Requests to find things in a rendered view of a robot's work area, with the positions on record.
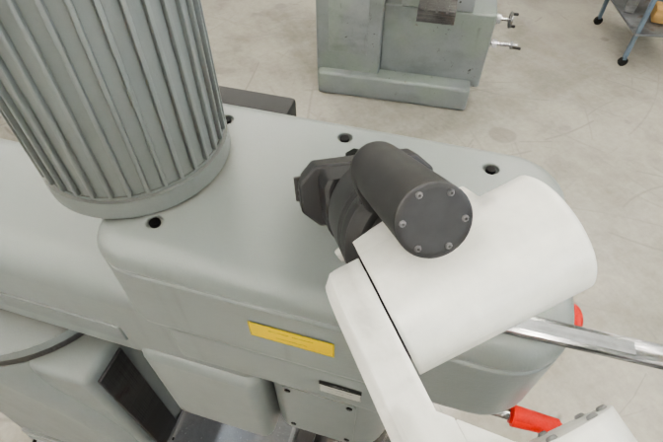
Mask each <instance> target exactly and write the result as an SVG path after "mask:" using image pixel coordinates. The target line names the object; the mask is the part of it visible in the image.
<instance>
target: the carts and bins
mask: <svg viewBox="0 0 663 442"><path fill-rule="evenodd" d="M609 1H610V0H605V1H604V3H603V5H602V8H601V10H600V12H599V15H598V17H596V18H595V19H594V20H593V22H594V24H595V25H600V24H601V23H602V22H603V18H602V16H603V14H604V12H605V10H606V7H607V5H608V3H609ZM611 1H612V3H613V4H614V6H615V7H616V9H617V10H618V12H619V13H620V15H621V16H622V18H623V19H624V20H625V22H626V24H627V25H628V27H629V28H630V30H631V31H632V33H633V36H632V38H631V40H630V42H629V44H628V46H627V48H626V51H625V53H624V55H623V57H621V58H619V59H618V64H619V65H620V66H624V65H626V64H627V63H628V59H627V57H628V56H629V54H630V52H631V50H632V48H633V46H634V44H635V42H636V40H637V38H638V37H663V0H611Z"/></svg>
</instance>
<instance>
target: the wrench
mask: <svg viewBox="0 0 663 442"><path fill-rule="evenodd" d="M503 333H507V334H512V335H516V336H520V337H525V338H528V339H532V340H536V341H541V342H545V343H549V344H554V345H558V346H562V347H567V348H571V349H575V350H580V351H584V352H588V353H593V354H597V355H601V356H605V357H610V358H614V359H618V360H622V361H626V362H630V363H635V364H639V365H643V366H648V367H652V368H656V369H661V370H663V344H659V343H655V342H650V341H646V340H641V339H637V338H632V337H628V336H623V335H619V334H614V333H610V332H605V331H597V330H593V329H588V328H584V327H580V326H576V325H571V324H567V323H563V322H558V321H554V320H549V319H545V318H540V317H536V316H535V317H533V318H531V319H529V320H527V321H525V322H523V323H521V324H519V325H517V326H515V327H513V328H511V329H509V330H507V331H504V332H503Z"/></svg>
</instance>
